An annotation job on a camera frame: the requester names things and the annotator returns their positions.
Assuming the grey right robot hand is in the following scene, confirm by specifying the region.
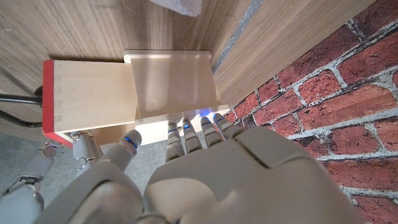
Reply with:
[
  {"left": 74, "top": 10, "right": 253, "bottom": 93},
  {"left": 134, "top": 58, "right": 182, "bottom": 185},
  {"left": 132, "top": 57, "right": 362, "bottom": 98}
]
[{"left": 0, "top": 130, "right": 103, "bottom": 224}]

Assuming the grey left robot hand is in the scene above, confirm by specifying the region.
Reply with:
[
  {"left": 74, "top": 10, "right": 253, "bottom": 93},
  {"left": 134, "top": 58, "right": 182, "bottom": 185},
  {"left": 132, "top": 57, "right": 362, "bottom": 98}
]
[{"left": 34, "top": 113, "right": 366, "bottom": 224}]

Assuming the wooden drawer with red front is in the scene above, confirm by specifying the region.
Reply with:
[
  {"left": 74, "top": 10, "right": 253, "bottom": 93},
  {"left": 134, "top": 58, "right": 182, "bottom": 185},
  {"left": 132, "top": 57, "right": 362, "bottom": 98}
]
[{"left": 0, "top": 59, "right": 139, "bottom": 149}]

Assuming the wooden box with slot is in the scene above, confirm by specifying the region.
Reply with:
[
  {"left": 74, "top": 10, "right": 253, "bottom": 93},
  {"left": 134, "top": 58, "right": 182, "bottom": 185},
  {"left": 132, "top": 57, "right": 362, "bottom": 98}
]
[{"left": 123, "top": 49, "right": 231, "bottom": 146}]

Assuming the crumpled white tissue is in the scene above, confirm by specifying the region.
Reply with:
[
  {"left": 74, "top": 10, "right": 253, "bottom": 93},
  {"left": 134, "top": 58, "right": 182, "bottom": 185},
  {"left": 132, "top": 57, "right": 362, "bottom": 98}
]
[{"left": 149, "top": 0, "right": 203, "bottom": 17}]

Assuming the printed brick backdrop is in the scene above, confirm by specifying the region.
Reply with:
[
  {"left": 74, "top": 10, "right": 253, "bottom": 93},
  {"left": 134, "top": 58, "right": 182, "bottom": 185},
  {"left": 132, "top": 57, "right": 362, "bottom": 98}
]
[{"left": 222, "top": 0, "right": 398, "bottom": 224}]

